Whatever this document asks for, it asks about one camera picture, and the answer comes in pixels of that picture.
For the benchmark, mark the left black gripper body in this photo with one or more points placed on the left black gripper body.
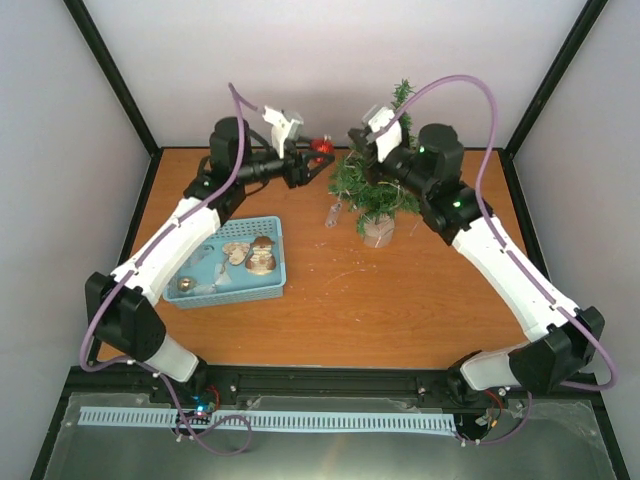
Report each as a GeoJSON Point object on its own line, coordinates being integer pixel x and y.
{"type": "Point", "coordinates": [294, 173]}

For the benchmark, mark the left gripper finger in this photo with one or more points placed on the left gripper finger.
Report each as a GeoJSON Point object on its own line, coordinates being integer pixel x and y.
{"type": "Point", "coordinates": [305, 151]}
{"type": "Point", "coordinates": [313, 164]}

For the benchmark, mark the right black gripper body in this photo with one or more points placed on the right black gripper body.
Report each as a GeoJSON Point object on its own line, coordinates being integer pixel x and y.
{"type": "Point", "coordinates": [369, 166]}

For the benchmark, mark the red ball ornament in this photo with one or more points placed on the red ball ornament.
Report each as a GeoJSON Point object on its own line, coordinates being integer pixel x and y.
{"type": "Point", "coordinates": [322, 144]}

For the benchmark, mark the small green christmas tree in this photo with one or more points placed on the small green christmas tree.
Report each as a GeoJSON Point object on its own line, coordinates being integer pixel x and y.
{"type": "Point", "coordinates": [380, 185]}

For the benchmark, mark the clear plastic battery box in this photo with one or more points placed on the clear plastic battery box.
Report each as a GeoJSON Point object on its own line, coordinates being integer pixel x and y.
{"type": "Point", "coordinates": [333, 215]}

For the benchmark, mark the snowman ornament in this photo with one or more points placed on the snowman ornament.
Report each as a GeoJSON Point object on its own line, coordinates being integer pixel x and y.
{"type": "Point", "coordinates": [260, 260]}

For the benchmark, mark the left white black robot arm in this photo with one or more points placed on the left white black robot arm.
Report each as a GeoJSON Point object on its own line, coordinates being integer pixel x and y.
{"type": "Point", "coordinates": [121, 305]}

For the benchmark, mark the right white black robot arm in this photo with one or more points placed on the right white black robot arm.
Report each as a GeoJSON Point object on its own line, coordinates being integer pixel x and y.
{"type": "Point", "coordinates": [560, 335]}

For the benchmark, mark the beige wooden heart ornament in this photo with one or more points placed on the beige wooden heart ornament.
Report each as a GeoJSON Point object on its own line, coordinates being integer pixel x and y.
{"type": "Point", "coordinates": [236, 252]}

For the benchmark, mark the blue plastic basket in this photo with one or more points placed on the blue plastic basket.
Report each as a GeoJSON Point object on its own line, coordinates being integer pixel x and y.
{"type": "Point", "coordinates": [220, 283]}

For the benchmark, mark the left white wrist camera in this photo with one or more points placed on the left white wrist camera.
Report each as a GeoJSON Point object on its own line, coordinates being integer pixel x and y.
{"type": "Point", "coordinates": [286, 126]}

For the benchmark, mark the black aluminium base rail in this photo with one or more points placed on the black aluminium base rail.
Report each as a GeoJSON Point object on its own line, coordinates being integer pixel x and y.
{"type": "Point", "coordinates": [236, 385]}

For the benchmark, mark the light blue cable duct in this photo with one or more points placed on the light blue cable duct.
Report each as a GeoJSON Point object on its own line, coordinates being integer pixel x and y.
{"type": "Point", "coordinates": [273, 421]}

